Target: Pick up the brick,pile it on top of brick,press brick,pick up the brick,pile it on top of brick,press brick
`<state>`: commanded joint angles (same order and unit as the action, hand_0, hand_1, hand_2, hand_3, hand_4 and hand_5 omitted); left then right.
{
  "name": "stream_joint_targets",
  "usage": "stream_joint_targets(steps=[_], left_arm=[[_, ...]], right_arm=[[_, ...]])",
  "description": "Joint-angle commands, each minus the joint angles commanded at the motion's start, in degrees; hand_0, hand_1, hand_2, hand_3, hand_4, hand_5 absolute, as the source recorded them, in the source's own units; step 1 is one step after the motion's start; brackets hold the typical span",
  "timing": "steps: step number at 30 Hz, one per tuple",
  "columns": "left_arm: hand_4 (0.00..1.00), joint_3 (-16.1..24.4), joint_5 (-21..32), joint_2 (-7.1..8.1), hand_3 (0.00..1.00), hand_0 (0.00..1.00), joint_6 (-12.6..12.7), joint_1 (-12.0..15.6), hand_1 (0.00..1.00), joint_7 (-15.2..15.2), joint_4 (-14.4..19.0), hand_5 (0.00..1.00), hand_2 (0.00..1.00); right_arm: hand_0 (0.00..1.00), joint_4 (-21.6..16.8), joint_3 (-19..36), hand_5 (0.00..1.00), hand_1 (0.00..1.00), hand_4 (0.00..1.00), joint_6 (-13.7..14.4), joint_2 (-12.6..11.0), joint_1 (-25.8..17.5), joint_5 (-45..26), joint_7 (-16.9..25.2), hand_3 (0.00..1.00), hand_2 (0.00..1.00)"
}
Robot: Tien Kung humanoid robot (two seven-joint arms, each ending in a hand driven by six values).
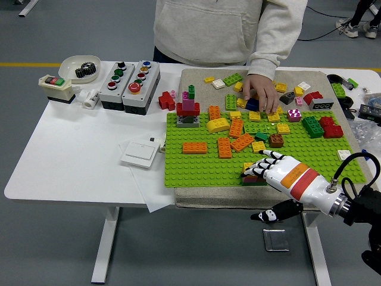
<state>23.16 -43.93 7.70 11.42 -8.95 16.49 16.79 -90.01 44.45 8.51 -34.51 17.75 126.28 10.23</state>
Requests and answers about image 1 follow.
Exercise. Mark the black metal gear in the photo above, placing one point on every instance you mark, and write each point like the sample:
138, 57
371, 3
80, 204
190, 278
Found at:
89, 67
80, 73

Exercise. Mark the magenta toy brick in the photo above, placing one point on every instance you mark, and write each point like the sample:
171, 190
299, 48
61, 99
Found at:
294, 116

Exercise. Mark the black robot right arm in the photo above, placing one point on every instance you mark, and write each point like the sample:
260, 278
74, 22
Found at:
369, 199

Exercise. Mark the white wall switch panel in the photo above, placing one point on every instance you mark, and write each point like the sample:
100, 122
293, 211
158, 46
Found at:
138, 153

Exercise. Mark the black circuit module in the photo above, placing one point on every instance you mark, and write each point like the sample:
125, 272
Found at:
369, 111

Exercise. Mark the green flat toy brick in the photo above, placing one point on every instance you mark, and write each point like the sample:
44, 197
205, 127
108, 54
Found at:
253, 183

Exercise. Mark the small dark green toy brick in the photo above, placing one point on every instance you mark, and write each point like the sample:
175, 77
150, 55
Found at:
261, 136

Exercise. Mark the grey emergency stop control box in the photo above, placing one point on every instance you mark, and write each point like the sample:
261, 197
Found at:
147, 88

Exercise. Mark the silver black green small tool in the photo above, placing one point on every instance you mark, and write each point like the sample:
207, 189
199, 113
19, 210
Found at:
349, 83

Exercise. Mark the orange long toy brick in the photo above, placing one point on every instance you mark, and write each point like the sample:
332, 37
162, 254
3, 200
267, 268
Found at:
214, 112
236, 128
224, 148
194, 148
241, 143

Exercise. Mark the small yellow toy brick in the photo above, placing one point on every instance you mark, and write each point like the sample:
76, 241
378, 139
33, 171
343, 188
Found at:
209, 79

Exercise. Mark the small pink toy brick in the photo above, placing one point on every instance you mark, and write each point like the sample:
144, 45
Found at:
173, 94
299, 101

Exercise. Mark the wide red toy brick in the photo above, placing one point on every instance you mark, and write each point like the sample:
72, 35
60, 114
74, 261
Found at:
180, 109

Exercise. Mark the tall dark green toy brick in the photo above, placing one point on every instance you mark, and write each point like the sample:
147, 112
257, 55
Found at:
191, 89

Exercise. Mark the red toy brick cluster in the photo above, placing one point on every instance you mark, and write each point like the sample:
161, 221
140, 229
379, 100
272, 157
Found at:
165, 101

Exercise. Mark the long grey toy brick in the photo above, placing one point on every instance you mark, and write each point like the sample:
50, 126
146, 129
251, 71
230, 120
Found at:
321, 105

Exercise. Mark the small blue toy brick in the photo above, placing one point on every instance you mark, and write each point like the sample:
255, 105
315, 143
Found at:
367, 157

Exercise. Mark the tall pink toy brick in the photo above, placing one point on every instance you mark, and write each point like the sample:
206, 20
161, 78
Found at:
188, 103

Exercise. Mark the white table foot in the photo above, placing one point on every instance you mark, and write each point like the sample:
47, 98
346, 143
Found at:
28, 7
374, 7

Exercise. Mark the red arch toy brick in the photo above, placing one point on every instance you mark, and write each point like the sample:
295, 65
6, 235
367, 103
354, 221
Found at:
311, 97

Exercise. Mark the black tape roll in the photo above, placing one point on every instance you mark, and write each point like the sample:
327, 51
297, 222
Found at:
346, 102

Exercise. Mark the grey four-button control box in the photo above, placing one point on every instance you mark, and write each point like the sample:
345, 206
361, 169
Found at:
114, 93

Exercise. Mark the olive sloped toy brick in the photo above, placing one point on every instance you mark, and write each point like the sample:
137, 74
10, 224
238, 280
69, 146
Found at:
187, 119

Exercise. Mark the person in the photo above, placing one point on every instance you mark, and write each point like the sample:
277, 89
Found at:
352, 29
202, 29

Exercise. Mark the person's left hand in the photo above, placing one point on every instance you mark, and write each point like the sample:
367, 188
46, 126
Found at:
265, 92

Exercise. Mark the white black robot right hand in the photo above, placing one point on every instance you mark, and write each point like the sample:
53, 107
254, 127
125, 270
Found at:
297, 181

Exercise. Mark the white pipe tee fitting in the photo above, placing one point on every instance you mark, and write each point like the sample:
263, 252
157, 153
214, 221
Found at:
90, 99

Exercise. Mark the grey-brown mat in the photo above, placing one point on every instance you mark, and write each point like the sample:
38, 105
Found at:
196, 77

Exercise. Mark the white plastic tray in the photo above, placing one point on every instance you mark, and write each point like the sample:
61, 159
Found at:
67, 67

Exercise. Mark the small black clip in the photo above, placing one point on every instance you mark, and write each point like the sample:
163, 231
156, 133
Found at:
349, 113

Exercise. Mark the clear plastic bag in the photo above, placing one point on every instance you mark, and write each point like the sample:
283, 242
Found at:
364, 132

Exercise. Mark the yellow curved toy brick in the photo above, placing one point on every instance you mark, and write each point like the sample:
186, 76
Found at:
218, 125

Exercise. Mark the flat white toy brick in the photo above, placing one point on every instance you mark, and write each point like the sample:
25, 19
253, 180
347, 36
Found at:
343, 155
218, 83
303, 85

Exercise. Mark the white paper sheet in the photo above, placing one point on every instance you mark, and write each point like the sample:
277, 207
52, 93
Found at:
154, 193

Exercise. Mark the cream red-green switch box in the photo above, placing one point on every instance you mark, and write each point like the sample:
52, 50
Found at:
56, 89

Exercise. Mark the clear bag of parts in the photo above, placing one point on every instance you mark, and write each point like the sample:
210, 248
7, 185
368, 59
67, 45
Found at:
373, 98

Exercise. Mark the person's left forearm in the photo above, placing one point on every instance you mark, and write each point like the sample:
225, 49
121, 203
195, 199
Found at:
268, 59

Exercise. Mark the dark grey sloped toy brick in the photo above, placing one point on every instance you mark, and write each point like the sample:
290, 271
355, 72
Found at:
287, 97

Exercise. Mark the white table leg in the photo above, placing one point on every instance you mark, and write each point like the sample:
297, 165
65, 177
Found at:
105, 238
318, 253

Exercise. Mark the lime green toy brick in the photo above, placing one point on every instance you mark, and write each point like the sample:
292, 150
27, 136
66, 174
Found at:
230, 102
338, 89
232, 79

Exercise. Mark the lime green studded baseplate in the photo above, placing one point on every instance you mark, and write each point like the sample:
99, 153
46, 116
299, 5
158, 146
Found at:
193, 169

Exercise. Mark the brown toy brick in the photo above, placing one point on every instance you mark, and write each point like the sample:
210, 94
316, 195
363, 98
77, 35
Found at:
276, 140

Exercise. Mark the silver floor socket plate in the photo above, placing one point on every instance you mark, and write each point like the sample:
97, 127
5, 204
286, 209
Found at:
271, 217
275, 239

